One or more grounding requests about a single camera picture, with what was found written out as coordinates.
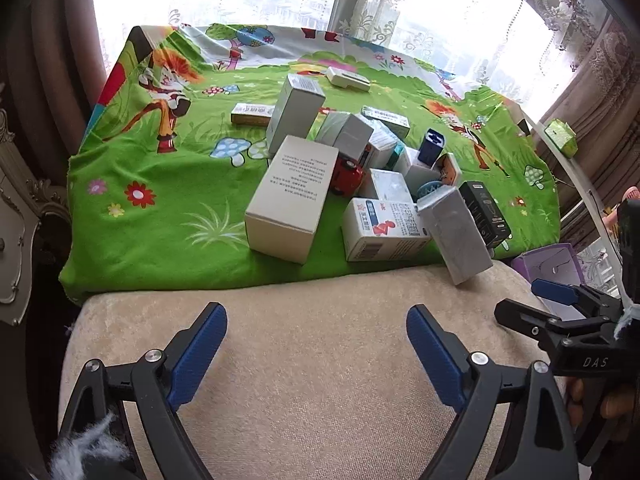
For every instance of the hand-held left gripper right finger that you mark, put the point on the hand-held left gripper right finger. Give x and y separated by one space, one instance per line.
435 360

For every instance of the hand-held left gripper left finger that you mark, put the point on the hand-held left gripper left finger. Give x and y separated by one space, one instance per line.
197 355

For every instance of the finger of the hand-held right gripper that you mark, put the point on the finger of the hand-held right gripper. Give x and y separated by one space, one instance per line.
520 317
552 291

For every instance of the purple storage box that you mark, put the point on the purple storage box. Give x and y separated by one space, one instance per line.
545 265

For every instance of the white barcode box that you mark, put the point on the white barcode box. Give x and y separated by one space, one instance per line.
380 230

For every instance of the large white text box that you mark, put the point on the large white text box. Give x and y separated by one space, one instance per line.
295 195

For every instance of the small white tan box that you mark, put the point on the small white tan box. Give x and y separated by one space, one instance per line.
250 112

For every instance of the person's right hand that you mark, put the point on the person's right hand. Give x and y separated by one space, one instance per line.
575 402

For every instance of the white lace cloth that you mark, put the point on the white lace cloth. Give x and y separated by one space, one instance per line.
597 265

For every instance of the black box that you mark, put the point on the black box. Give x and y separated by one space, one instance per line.
487 210

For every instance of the silver wrapped box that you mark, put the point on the silver wrapped box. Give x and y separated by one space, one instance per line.
455 235

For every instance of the white curved shelf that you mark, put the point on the white curved shelf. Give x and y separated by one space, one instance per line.
587 187

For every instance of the green cartoon printed blanket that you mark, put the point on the green cartoon printed blanket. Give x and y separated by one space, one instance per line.
150 240

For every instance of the green tissue pack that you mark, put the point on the green tissue pack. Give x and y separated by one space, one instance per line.
560 136

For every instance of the white orange box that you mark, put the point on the white orange box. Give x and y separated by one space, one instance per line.
450 170

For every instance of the dark blue box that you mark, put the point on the dark blue box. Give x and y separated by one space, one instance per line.
431 147

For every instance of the brown curtain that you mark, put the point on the brown curtain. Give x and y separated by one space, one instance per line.
605 100
45 60

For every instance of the white blue printed box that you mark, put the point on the white blue printed box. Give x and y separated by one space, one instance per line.
382 142

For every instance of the ornate white cabinet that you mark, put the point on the ornate white cabinet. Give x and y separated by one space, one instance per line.
20 220

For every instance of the grey white box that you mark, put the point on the grey white box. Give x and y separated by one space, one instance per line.
352 137
330 127

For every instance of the white green box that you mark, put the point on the white green box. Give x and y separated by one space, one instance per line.
387 119

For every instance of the tall white box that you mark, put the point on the tall white box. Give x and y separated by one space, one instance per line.
295 110

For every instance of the flat white box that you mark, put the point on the flat white box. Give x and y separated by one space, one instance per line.
347 79

